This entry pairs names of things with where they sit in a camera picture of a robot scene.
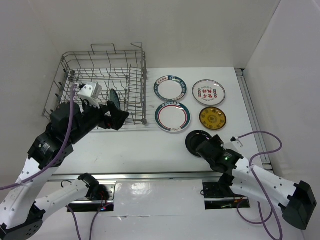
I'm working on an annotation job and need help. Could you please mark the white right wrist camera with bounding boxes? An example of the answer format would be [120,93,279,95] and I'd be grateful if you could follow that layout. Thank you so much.
[230,136,243,148]

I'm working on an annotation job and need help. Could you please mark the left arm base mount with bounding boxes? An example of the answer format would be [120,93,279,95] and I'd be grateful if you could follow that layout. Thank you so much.
[68,181,116,213]

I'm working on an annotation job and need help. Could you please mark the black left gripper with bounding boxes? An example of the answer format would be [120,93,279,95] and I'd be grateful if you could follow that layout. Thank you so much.
[68,97,129,144]

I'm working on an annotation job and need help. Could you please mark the grey wire dish rack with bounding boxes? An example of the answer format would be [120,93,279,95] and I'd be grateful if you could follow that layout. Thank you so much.
[42,42,147,125]

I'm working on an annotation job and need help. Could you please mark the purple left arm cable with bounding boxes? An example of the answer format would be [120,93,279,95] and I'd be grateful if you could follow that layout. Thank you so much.
[0,83,81,192]

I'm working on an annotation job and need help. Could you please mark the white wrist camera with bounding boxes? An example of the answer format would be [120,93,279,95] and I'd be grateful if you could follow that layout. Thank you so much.
[75,82,102,110]
[230,136,243,148]

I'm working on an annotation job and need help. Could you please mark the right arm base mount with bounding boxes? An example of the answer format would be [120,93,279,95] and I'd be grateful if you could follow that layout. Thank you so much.
[200,171,251,210]

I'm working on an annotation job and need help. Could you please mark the yellow patterned plate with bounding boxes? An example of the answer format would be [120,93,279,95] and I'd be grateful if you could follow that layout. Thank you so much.
[199,106,227,131]

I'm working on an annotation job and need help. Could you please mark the blue floral plate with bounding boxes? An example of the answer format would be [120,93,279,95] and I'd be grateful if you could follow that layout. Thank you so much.
[109,88,121,110]

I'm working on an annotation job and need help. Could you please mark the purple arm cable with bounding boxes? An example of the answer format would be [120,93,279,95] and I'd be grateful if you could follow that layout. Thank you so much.
[0,83,81,192]
[236,130,284,240]

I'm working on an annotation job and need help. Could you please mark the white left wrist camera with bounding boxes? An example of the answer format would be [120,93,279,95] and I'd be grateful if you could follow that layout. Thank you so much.
[75,82,102,110]

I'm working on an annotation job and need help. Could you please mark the black plate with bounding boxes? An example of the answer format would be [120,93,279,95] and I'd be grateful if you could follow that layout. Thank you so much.
[185,130,212,158]

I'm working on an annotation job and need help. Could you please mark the green red ring plate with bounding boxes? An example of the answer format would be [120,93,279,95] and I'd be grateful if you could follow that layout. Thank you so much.
[154,101,191,133]

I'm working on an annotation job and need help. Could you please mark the aluminium table rail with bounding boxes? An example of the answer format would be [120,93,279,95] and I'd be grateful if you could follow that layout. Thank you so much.
[234,68,274,173]

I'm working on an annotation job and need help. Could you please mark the white plate red characters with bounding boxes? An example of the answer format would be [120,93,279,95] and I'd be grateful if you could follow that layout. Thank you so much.
[192,79,226,106]

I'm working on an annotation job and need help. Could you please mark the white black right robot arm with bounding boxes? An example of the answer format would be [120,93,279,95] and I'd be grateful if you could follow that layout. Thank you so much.
[191,135,317,230]

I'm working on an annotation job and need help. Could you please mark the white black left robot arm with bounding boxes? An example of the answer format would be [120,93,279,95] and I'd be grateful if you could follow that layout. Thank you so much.
[0,101,130,240]

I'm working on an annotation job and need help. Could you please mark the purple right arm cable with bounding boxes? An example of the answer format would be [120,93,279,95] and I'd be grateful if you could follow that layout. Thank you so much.
[236,130,284,240]

